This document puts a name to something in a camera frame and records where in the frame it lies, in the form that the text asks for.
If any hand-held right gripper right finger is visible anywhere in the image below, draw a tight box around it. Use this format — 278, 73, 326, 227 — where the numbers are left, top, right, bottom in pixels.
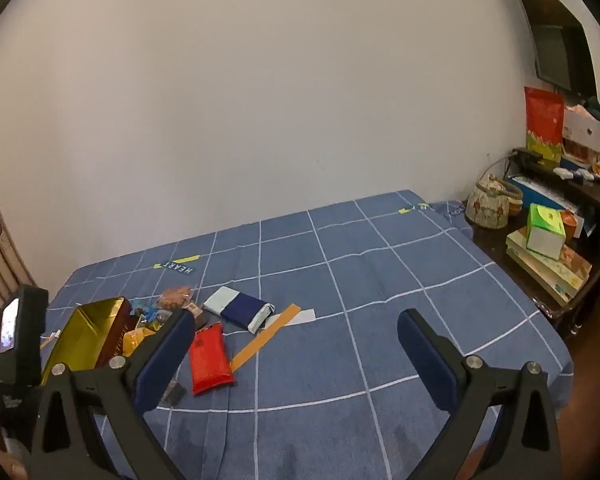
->
397, 308, 563, 480

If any dark wooden side table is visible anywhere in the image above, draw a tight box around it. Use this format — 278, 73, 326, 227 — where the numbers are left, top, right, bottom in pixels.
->
467, 210, 600, 336

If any orange cup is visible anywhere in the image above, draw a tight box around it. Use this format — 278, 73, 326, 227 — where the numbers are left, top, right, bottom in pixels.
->
560, 210, 581, 241

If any flat printed box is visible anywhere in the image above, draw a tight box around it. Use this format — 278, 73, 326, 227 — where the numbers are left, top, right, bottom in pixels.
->
505, 247, 581, 307
507, 227, 593, 291

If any floral ceramic pot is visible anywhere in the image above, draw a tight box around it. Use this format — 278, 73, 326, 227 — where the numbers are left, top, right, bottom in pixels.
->
465, 172, 523, 229

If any brown candy packet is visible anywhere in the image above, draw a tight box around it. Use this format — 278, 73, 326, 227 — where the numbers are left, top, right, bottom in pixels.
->
185, 301, 207, 331

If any blue candy wrapper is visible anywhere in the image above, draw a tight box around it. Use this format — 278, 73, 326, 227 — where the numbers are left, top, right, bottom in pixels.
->
132, 300, 173, 323

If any blue flat box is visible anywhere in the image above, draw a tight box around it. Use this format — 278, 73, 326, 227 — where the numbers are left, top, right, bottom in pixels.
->
507, 175, 586, 221

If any red standing bag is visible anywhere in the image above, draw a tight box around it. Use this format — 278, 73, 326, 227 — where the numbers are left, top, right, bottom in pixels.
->
524, 86, 566, 168

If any blue and white snack packet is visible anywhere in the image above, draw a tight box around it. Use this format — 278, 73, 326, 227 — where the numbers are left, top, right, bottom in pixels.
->
202, 286, 276, 335

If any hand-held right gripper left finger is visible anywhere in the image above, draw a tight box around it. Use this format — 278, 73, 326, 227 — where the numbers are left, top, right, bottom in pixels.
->
27, 307, 197, 480

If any blue checked tablecloth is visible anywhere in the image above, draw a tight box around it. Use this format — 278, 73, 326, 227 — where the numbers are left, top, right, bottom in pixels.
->
40, 190, 576, 480

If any dark wooden shelf riser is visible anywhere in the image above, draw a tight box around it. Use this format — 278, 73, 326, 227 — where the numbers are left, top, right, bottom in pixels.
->
512, 147, 600, 248

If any wall television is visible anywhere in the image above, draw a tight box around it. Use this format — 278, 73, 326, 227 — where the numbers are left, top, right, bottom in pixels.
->
500, 0, 598, 96

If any white cardboard box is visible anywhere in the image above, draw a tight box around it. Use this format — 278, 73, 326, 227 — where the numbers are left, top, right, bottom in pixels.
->
562, 105, 600, 156

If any orange snack packet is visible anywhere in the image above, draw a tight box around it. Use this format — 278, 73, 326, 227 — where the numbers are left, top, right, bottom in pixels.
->
122, 327, 156, 358

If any green paper box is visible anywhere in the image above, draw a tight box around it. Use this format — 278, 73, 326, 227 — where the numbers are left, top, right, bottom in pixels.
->
526, 203, 567, 260

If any gold tin box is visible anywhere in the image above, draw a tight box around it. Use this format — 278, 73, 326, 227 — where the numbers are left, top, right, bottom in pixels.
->
40, 297, 133, 386

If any beige curtain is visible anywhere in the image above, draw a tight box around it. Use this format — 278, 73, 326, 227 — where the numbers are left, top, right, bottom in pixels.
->
0, 145, 38, 311

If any red snack packet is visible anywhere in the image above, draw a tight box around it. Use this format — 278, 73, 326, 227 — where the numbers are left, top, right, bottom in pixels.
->
189, 323, 236, 395

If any clear packet of brown snacks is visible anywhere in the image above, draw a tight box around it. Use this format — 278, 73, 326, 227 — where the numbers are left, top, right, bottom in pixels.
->
157, 286, 193, 311

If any dark grey snack packet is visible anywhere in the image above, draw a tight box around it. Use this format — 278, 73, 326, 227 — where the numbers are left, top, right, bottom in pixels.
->
162, 380, 187, 408

